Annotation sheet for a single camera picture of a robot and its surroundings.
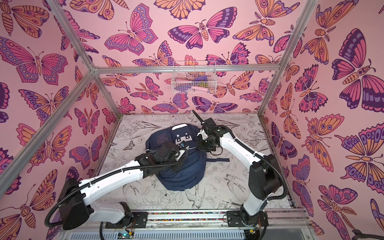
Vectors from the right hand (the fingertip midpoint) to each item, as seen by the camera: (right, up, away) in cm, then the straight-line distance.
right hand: (199, 146), depth 85 cm
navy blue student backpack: (-5, -14, -7) cm, 16 cm away
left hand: (-9, -5, -7) cm, 12 cm away
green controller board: (-37, -41, -13) cm, 57 cm away
